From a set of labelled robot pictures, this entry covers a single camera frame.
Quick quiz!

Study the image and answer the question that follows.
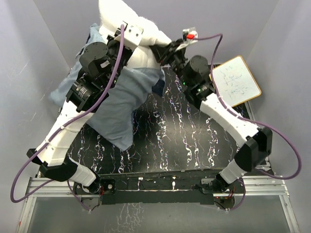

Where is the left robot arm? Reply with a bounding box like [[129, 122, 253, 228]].
[[27, 29, 142, 194]]

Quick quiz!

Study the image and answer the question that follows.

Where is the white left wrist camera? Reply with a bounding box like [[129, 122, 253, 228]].
[[123, 21, 143, 50]]

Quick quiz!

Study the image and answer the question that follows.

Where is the small whiteboard wooden frame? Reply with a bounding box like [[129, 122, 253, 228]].
[[212, 56, 261, 107]]

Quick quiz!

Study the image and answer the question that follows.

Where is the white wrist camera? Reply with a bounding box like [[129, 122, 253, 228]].
[[123, 21, 143, 50], [176, 27, 198, 51]]

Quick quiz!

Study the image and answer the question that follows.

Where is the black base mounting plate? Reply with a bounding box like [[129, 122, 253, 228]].
[[72, 167, 246, 206]]

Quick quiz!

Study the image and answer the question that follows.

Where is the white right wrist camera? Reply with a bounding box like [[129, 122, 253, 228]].
[[176, 27, 198, 51]]

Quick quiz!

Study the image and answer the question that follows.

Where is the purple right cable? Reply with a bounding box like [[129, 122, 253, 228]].
[[194, 33, 302, 211]]

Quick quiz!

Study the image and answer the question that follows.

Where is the aluminium frame rail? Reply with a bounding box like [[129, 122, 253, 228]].
[[26, 176, 300, 233]]

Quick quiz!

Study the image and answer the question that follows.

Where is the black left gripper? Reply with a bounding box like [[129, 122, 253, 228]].
[[104, 31, 134, 89]]

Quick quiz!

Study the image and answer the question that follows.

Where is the blue pillowcase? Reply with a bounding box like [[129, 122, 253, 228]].
[[49, 17, 170, 150]]

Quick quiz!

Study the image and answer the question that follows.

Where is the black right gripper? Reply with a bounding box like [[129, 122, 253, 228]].
[[151, 39, 191, 87]]

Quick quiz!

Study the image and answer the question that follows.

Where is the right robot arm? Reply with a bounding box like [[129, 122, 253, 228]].
[[150, 39, 272, 193]]

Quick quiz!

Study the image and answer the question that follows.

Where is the white pillow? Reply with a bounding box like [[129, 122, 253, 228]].
[[98, 0, 171, 69]]

